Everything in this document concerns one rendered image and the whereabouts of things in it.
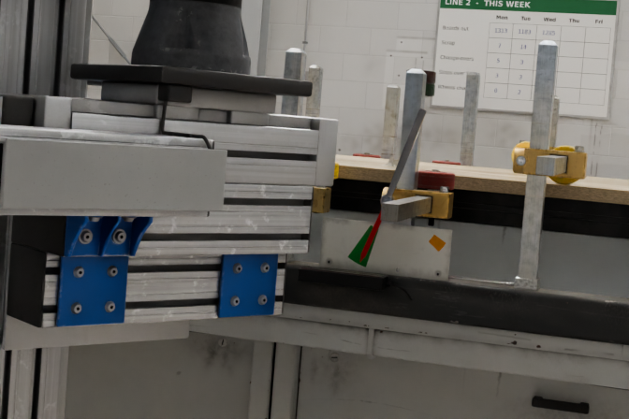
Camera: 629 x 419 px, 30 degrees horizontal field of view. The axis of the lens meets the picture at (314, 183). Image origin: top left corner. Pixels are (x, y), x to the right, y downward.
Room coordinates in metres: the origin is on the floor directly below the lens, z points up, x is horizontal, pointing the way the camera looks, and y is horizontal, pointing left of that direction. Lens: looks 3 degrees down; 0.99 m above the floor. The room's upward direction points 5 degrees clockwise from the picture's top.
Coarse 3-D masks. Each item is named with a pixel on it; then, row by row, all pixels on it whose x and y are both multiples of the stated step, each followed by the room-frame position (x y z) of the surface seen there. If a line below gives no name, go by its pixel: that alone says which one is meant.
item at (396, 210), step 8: (400, 200) 2.09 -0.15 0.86; (408, 200) 2.11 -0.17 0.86; (416, 200) 2.13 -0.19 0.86; (424, 200) 2.21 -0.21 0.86; (384, 208) 1.99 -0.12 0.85; (392, 208) 1.98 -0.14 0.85; (400, 208) 1.99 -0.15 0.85; (408, 208) 2.06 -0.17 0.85; (416, 208) 2.13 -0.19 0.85; (424, 208) 2.21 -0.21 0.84; (384, 216) 1.98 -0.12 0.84; (392, 216) 1.98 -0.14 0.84; (400, 216) 2.00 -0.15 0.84; (408, 216) 2.07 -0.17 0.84
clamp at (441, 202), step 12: (384, 192) 2.31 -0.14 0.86; (396, 192) 2.30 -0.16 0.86; (408, 192) 2.29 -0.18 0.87; (420, 192) 2.28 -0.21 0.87; (432, 192) 2.28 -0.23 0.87; (432, 204) 2.28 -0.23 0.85; (444, 204) 2.27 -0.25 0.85; (420, 216) 2.28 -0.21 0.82; (432, 216) 2.28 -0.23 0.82; (444, 216) 2.27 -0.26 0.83
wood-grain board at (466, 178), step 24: (360, 168) 2.49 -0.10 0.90; (384, 168) 2.49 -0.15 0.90; (432, 168) 2.75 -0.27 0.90; (456, 168) 2.89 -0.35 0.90; (480, 168) 3.05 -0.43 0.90; (504, 192) 2.41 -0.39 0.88; (552, 192) 2.38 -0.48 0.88; (576, 192) 2.37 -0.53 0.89; (600, 192) 2.35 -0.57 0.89; (624, 192) 2.34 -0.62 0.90
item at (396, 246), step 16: (336, 224) 2.33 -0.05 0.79; (352, 224) 2.32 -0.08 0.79; (368, 224) 2.31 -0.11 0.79; (384, 224) 2.30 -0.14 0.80; (400, 224) 2.29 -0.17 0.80; (336, 240) 2.33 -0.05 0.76; (352, 240) 2.32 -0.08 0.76; (384, 240) 2.30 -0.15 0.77; (400, 240) 2.29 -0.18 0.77; (416, 240) 2.28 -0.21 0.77; (448, 240) 2.27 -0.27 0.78; (320, 256) 2.34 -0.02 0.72; (336, 256) 2.33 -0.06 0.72; (384, 256) 2.30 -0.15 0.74; (400, 256) 2.29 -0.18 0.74; (416, 256) 2.28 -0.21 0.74; (432, 256) 2.27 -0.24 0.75; (448, 256) 2.27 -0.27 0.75; (384, 272) 2.30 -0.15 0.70; (400, 272) 2.29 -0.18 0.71; (416, 272) 2.28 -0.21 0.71; (432, 272) 2.27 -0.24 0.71
